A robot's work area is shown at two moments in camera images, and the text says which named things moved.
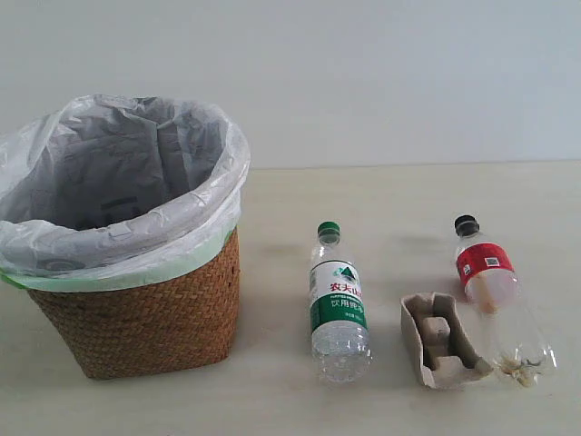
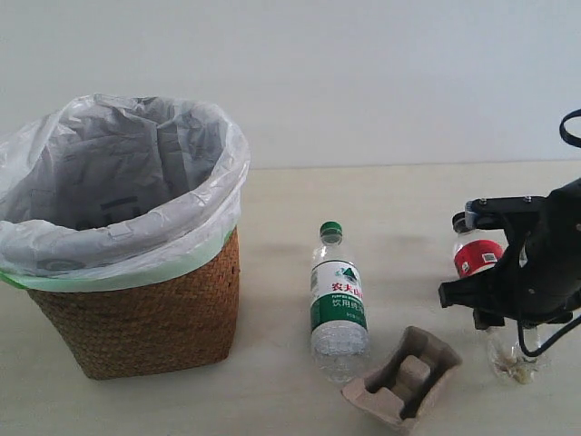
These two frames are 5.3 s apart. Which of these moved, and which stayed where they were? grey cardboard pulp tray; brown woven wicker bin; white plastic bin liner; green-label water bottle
Moved: grey cardboard pulp tray
Stayed: brown woven wicker bin; white plastic bin liner; green-label water bottle
